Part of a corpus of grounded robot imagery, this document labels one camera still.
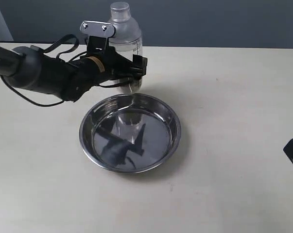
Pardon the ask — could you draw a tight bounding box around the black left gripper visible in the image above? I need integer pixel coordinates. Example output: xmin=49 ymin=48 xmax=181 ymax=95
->
xmin=70 ymin=36 xmax=148 ymax=85

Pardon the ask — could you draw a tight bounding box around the clear plastic shaker bottle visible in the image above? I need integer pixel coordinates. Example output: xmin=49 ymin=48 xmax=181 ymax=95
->
xmin=106 ymin=1 xmax=143 ymax=95

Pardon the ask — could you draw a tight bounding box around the round stainless steel pan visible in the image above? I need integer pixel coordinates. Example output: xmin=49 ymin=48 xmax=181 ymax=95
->
xmin=79 ymin=93 xmax=182 ymax=174

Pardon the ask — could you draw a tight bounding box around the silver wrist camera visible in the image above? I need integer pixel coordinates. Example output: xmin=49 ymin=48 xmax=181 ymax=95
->
xmin=80 ymin=20 xmax=116 ymax=38

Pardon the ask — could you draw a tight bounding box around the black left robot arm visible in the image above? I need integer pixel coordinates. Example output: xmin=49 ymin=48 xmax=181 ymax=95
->
xmin=0 ymin=34 xmax=147 ymax=105

